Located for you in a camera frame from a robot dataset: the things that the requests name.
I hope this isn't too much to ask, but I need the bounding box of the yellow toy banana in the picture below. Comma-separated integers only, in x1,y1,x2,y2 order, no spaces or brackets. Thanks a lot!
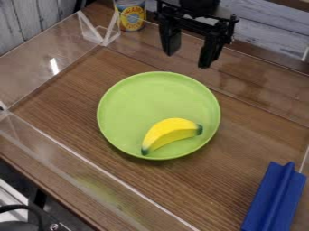
141,117,203,155

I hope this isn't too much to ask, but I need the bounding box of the yellow labelled tin can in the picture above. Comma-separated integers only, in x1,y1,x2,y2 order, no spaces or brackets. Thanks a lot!
113,0,145,32

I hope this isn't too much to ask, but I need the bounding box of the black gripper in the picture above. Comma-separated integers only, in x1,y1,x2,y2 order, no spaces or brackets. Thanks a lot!
155,0,239,69

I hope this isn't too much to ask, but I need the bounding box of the green round plate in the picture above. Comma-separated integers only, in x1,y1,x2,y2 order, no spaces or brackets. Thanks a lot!
96,71,220,161

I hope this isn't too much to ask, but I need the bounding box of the black cable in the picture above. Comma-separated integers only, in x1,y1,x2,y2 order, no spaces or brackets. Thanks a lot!
0,204,45,231

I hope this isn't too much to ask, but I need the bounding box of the clear acrylic front wall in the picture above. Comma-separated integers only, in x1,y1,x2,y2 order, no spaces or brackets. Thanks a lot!
0,111,199,231

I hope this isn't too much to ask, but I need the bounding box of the clear acrylic corner bracket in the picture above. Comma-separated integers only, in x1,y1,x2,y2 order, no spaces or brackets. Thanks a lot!
77,11,120,47

